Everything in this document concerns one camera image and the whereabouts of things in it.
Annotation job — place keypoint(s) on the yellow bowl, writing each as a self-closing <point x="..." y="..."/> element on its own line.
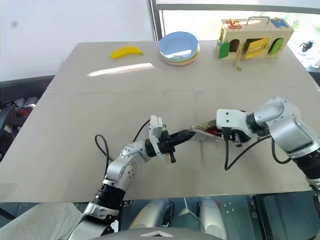
<point x="198" y="53"/>

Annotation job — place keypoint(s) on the green bowl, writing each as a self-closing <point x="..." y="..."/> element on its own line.
<point x="199" y="49"/>

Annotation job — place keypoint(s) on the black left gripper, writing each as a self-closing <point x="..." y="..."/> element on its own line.
<point x="166" y="145"/>

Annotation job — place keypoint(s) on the red and white device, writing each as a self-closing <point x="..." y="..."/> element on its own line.
<point x="25" y="106"/>

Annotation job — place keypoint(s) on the yellow toy banana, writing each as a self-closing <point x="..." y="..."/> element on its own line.
<point x="126" y="52"/>

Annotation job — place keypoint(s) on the blue bowl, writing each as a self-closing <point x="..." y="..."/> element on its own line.
<point x="178" y="45"/>

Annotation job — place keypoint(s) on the grey window frame post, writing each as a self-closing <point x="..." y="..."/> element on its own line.
<point x="156" y="20"/>

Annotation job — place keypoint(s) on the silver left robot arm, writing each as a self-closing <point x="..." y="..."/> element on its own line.
<point x="120" y="167"/>

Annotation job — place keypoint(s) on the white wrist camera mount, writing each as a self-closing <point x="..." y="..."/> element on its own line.
<point x="155" y="128"/>
<point x="231" y="118"/>

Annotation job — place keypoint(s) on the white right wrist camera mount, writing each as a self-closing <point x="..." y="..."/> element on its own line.
<point x="231" y="118"/>

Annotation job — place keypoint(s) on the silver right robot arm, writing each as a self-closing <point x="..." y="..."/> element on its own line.
<point x="282" y="120"/>

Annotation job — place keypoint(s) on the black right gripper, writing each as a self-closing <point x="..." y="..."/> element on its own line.
<point x="236" y="138"/>

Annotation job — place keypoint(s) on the silver rounded robot leg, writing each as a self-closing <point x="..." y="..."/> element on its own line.
<point x="150" y="215"/>
<point x="212" y="216"/>

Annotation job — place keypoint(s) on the small black device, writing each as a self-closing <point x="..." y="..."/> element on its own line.
<point x="307" y="46"/>

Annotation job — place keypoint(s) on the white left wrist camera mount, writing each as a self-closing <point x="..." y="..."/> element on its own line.
<point x="155" y="128"/>

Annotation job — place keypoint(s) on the grey plaid pouch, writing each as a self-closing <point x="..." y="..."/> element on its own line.
<point x="201" y="127"/>

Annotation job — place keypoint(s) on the dark grey robot torso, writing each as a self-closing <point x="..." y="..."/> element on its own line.
<point x="157" y="233"/>

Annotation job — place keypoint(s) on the pink bowl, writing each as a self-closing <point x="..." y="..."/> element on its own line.
<point x="176" y="64"/>

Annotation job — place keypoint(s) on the wooden lock toy box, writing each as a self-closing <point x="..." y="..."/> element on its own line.
<point x="255" y="40"/>

